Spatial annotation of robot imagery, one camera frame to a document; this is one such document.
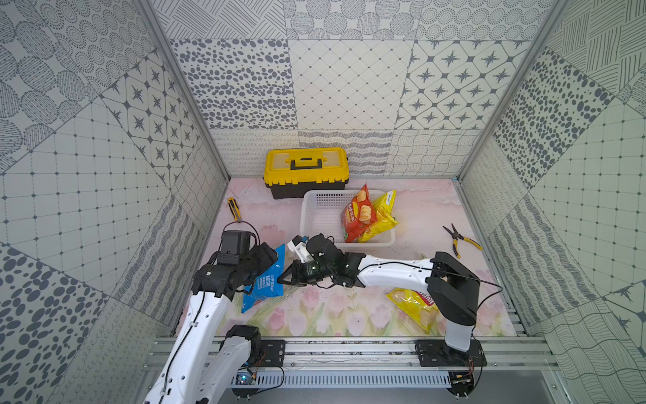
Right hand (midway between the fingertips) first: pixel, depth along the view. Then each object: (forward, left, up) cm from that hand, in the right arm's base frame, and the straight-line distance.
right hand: (279, 282), depth 73 cm
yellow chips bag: (+28, -34, +1) cm, 44 cm away
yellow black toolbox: (+45, +3, +3) cm, 45 cm away
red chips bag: (+25, -24, +1) cm, 35 cm away
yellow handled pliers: (+27, -66, -16) cm, 73 cm away
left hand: (+8, +4, +4) cm, 9 cm away
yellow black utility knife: (+37, +28, -12) cm, 48 cm away
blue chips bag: (0, +4, -2) cm, 5 cm away
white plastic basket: (+36, -10, -14) cm, 40 cm away
